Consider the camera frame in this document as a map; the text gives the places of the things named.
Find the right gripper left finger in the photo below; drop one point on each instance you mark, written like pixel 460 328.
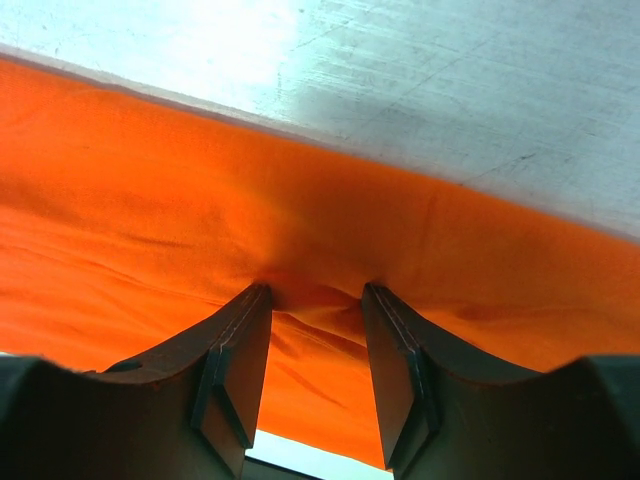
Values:
pixel 186 408

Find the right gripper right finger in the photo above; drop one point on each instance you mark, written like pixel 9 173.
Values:
pixel 449 410

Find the orange t shirt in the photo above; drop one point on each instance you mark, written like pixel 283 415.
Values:
pixel 124 222

